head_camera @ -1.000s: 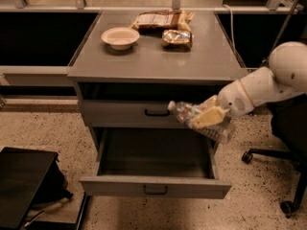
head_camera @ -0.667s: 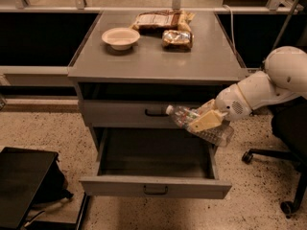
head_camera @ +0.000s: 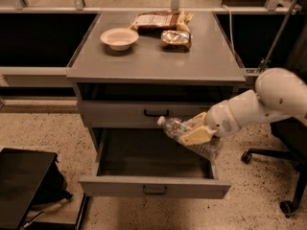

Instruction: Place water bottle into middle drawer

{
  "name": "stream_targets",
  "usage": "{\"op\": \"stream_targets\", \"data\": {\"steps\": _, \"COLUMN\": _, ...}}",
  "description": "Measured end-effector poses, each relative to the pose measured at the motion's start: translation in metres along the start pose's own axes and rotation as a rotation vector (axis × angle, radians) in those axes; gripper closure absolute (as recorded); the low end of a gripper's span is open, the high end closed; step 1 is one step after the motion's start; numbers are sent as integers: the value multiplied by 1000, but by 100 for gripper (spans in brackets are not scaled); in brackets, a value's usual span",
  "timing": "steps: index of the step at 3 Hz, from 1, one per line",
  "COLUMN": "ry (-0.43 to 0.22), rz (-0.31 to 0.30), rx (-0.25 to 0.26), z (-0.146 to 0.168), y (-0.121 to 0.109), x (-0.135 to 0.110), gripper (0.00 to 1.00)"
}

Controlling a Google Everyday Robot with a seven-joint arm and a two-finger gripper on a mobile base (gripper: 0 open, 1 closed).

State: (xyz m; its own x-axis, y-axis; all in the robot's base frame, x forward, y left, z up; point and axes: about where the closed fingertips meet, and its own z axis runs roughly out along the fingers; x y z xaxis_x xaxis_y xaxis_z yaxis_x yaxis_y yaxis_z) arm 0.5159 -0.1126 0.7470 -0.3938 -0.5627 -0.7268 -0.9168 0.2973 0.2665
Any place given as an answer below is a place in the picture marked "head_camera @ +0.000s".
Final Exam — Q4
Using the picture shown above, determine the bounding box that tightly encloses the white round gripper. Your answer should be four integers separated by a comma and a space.
179, 101, 241, 146

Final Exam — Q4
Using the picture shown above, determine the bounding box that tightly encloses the clear plastic water bottle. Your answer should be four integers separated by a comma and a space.
157, 116, 223, 161

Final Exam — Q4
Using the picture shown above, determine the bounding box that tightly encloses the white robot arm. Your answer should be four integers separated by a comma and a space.
179, 68, 307, 146

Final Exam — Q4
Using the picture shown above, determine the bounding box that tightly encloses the grey drawer cabinet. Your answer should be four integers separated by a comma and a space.
66, 10, 248, 151

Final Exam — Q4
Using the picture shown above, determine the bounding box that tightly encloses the open grey lower drawer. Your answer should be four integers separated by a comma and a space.
80, 128, 231, 199

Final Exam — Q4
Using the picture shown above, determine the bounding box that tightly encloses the closed grey upper drawer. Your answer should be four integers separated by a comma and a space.
78, 101, 213, 128

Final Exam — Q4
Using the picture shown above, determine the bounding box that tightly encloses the shiny foil chip bag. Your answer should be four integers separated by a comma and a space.
161, 30, 192, 50

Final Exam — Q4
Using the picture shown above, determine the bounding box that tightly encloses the black office chair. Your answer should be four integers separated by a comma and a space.
241, 118, 307, 217

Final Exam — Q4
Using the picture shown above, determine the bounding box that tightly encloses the brown snack bag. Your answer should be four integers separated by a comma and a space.
130, 11, 193, 32

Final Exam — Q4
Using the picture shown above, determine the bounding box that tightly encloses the white paper bowl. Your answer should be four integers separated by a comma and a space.
100, 28, 139, 52

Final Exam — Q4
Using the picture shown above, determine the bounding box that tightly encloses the white cable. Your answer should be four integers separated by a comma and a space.
222, 4, 237, 57

